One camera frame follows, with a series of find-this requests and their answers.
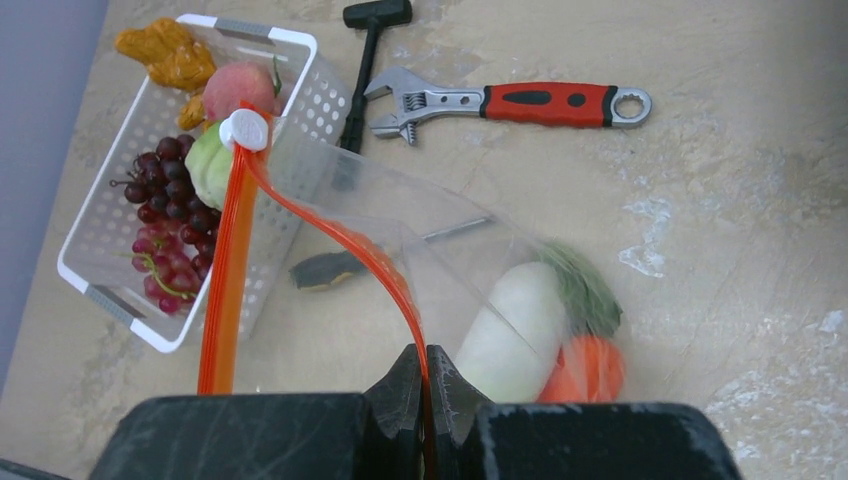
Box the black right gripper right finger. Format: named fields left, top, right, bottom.
left=427, top=345, right=742, bottom=480

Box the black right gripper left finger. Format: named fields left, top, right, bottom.
left=90, top=345, right=422, bottom=479

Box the white toy radish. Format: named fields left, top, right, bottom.
left=453, top=241, right=623, bottom=403

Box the orange toy carrot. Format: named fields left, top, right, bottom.
left=537, top=335, right=626, bottom=403

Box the clear zip top bag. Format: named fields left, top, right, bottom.
left=196, top=100, right=631, bottom=405

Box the purple toy grape bunch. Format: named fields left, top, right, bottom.
left=109, top=134, right=221, bottom=316

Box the yellow black screwdriver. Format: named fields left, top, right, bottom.
left=289, top=215, right=495, bottom=291

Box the green toy cabbage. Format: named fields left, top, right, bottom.
left=184, top=121, right=233, bottom=210

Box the white plastic basket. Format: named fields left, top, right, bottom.
left=57, top=14, right=352, bottom=353

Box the pink toy peach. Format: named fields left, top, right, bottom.
left=201, top=61, right=286, bottom=122

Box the black hammer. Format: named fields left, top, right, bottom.
left=339, top=0, right=413, bottom=154

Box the red handled adjustable wrench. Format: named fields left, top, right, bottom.
left=364, top=66, right=653, bottom=146

